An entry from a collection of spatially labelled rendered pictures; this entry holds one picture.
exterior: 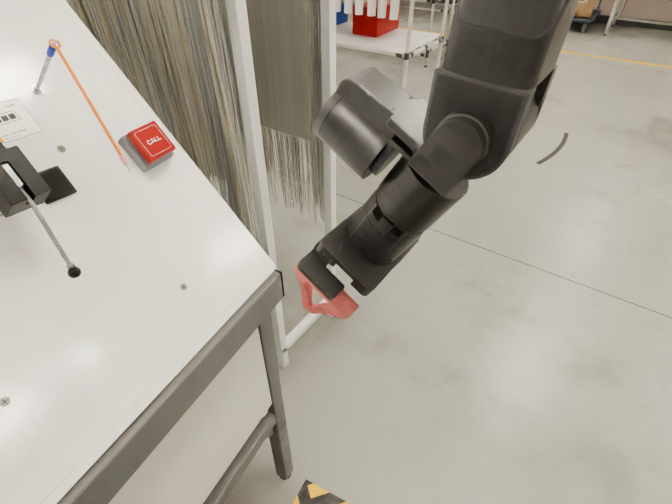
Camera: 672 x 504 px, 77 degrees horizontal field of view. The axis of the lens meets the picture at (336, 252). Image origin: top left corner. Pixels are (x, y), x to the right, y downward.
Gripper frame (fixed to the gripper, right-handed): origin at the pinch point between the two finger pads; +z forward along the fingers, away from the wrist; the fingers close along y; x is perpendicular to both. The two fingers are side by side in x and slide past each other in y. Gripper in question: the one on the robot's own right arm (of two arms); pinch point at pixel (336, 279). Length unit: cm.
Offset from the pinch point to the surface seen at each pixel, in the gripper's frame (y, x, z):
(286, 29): -73, -62, 29
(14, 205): 17.5, -29.0, 6.3
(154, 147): -3.4, -33.0, 12.8
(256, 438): -1, 12, 68
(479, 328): -101, 55, 89
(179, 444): 16.0, 0.0, 41.7
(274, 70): -72, -61, 42
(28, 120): 7.9, -43.0, 11.5
